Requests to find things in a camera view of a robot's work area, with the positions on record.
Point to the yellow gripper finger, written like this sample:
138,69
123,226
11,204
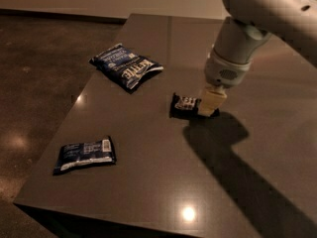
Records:
212,98

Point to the blue kettle chip bag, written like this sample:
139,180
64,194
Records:
126,68

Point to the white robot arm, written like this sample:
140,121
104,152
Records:
249,25

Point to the black rxbar chocolate bar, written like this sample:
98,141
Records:
184,107

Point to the dark blue snack bar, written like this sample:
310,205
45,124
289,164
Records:
78,155

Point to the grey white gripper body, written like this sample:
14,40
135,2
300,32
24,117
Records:
222,71

